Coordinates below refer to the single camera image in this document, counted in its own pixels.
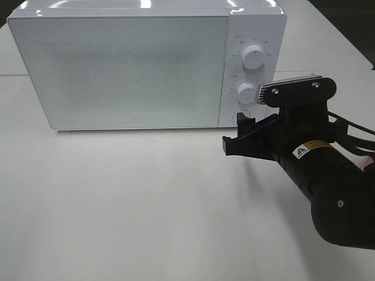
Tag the lower white timer knob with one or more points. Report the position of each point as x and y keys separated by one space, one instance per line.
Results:
x=246 y=93

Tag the pink round plate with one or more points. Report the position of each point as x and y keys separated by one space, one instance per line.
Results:
x=367 y=161

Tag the white microwave door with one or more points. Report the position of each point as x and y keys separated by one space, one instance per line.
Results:
x=122 y=73

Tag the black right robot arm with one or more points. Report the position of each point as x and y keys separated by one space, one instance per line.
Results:
x=341 y=194

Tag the white microwave oven body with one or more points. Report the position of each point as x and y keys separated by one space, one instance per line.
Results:
x=248 y=22

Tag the round white door button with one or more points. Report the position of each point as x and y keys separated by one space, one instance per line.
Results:
x=245 y=112

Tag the upper white power knob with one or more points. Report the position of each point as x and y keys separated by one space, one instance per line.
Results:
x=252 y=56

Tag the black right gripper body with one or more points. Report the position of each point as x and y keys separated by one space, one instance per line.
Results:
x=291 y=127

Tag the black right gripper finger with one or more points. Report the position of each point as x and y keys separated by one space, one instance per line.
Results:
x=234 y=146
x=244 y=125

